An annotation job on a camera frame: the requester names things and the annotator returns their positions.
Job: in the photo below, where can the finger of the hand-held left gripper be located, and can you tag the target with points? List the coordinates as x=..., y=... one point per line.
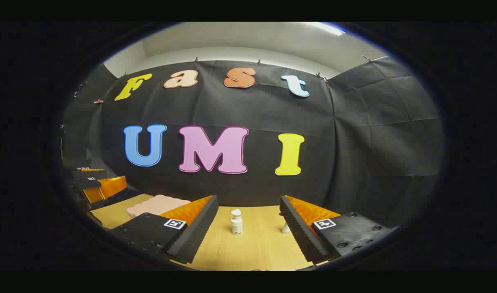
x=88, y=171
x=110, y=188

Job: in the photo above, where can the white squeeze tube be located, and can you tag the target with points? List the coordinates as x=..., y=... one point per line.
x=285, y=228

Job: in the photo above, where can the black backdrop cloth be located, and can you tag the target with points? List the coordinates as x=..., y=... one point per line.
x=354, y=134

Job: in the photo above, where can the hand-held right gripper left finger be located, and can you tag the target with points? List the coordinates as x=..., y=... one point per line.
x=199, y=228

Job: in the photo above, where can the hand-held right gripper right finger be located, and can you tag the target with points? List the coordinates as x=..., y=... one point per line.
x=299, y=230

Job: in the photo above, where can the white pump bottle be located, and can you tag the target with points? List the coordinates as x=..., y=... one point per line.
x=236, y=224

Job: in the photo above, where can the pink suitcase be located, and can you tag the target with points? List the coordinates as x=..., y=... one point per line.
x=157, y=205

